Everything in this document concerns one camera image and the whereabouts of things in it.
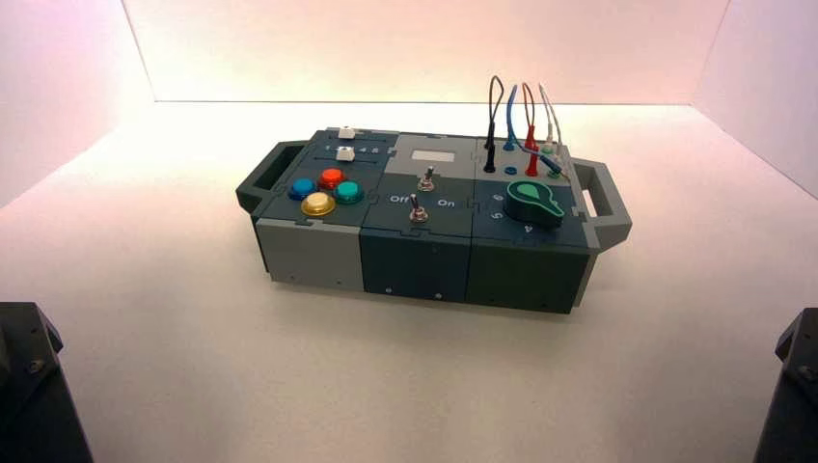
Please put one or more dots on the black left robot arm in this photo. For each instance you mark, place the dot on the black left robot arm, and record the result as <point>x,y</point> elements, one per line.
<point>29,396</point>

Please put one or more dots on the silver toggle switch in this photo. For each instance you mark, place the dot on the silver toggle switch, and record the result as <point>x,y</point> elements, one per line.
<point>427,181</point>
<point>418,211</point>

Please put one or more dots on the grey and teal control box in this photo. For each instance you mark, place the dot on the grey and teal control box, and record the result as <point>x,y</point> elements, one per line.
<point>409,249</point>

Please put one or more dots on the green rotary knob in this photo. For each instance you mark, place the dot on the green rotary knob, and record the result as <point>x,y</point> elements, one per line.
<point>535,203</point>

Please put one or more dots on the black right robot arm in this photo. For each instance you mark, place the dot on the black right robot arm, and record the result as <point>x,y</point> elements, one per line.
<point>792,396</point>

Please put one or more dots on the red round push button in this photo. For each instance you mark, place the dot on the red round push button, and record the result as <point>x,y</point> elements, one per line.
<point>331,178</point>

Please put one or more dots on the blue round push button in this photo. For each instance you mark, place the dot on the blue round push button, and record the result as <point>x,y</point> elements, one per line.
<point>301,188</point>

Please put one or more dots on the yellow round push button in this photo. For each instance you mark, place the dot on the yellow round push button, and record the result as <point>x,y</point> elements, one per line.
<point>317,204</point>

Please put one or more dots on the white slider knob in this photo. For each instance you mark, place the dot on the white slider knob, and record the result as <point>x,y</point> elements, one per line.
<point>346,133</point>
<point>345,155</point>

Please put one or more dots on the teal round push button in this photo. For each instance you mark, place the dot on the teal round push button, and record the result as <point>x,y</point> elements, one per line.
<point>349,192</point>

